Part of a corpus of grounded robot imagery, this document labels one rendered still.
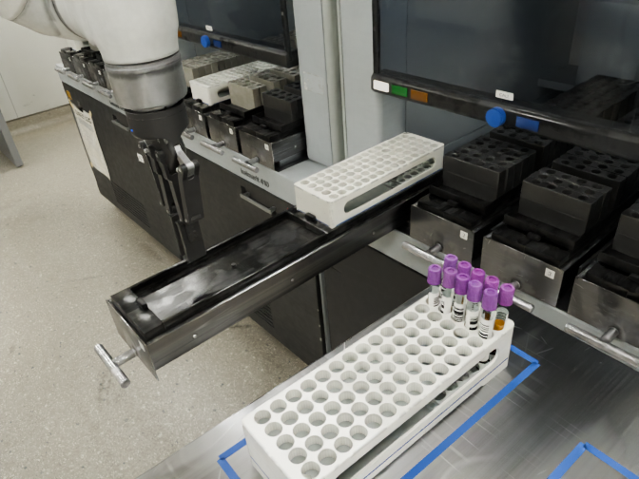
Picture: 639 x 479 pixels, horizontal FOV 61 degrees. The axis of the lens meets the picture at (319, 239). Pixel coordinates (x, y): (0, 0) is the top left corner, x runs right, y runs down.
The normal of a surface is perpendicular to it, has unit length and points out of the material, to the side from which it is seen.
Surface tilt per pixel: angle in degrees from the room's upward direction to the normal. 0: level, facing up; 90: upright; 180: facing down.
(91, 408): 0
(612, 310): 90
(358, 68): 90
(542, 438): 0
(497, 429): 0
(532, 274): 90
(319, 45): 90
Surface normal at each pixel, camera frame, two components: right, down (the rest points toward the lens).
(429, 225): -0.75, 0.41
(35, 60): 0.66, 0.37
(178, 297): -0.07, -0.83
